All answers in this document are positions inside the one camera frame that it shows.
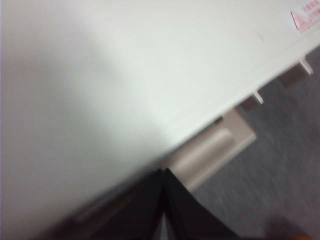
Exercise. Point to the cream Toshiba toaster oven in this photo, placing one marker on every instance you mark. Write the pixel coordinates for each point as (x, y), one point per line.
(150, 62)

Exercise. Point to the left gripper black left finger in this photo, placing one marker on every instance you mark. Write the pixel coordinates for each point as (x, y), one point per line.
(147, 215)

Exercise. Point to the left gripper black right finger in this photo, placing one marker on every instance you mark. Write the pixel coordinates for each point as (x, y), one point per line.
(185, 217)

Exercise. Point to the red warning sticker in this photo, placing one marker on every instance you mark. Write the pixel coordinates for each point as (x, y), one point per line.
(305, 21)

